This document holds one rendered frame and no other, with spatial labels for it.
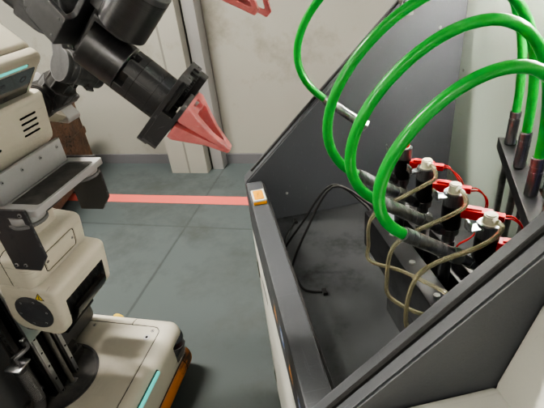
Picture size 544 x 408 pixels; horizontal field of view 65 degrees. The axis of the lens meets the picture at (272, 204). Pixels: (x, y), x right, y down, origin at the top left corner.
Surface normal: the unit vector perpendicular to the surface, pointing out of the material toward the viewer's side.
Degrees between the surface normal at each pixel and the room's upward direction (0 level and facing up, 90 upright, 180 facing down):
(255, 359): 0
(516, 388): 76
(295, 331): 0
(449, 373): 90
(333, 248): 0
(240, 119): 90
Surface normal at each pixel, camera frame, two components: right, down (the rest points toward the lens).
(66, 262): 0.04, -0.84
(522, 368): -0.98, -0.03
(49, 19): -0.37, 0.33
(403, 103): 0.18, 0.50
